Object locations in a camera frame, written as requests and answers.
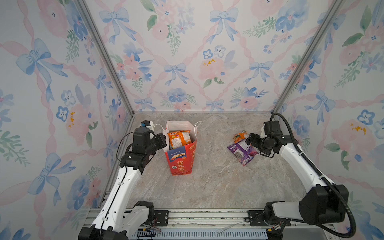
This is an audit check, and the purple snack bag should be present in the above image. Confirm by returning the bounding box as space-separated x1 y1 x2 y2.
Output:
227 140 259 166

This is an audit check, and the orange snack bag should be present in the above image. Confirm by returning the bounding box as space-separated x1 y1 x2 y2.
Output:
233 131 248 144
168 130 192 149

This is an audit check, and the red paper gift bag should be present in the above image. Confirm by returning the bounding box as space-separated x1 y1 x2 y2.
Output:
162 121 201 176

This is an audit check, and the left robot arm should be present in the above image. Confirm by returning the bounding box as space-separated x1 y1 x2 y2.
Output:
78 121 167 240

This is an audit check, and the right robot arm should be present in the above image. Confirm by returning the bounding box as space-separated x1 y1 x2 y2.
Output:
246 121 349 225

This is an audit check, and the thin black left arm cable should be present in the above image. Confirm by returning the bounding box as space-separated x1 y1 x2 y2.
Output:
115 130 135 161

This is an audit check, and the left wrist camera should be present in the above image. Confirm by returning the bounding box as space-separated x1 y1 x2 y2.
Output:
141 120 155 131

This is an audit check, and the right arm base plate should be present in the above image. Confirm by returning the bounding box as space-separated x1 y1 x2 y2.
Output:
244 210 286 227

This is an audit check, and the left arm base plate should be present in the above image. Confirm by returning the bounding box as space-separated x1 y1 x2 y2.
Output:
142 210 170 228

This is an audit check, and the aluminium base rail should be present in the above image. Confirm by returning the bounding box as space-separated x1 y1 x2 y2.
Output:
84 209 338 240

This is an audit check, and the black corrugated cable conduit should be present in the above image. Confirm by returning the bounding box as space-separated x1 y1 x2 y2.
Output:
269 112 357 239

